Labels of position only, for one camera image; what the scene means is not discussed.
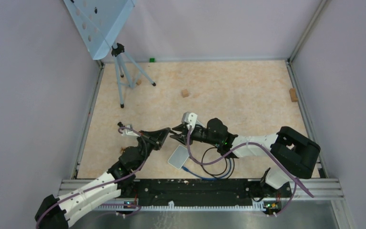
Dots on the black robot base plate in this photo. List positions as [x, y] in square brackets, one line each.
[202, 193]

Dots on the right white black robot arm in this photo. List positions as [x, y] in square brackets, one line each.
[294, 155]

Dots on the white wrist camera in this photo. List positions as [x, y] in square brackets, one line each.
[128, 131]
[189, 119]

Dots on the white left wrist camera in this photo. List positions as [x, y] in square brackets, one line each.
[128, 131]

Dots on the blue perforated metal panel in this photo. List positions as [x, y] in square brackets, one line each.
[99, 22]

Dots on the grey network switch box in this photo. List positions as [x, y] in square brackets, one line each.
[178, 157]

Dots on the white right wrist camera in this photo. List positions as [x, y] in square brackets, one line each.
[189, 119]

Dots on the wooden block at right edge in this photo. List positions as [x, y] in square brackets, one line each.
[293, 95]

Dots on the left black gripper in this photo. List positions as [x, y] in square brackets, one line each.
[156, 138]

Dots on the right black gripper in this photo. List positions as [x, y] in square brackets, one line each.
[180, 137]

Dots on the blue tripod stand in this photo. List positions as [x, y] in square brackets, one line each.
[123, 77]

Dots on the small wooden cube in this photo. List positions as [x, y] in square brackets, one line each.
[185, 93]

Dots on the white slotted cable duct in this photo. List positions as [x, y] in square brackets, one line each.
[171, 207]

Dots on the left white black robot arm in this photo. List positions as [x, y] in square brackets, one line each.
[64, 211]

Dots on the small round wooden piece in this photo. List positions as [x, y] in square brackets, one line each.
[123, 150]

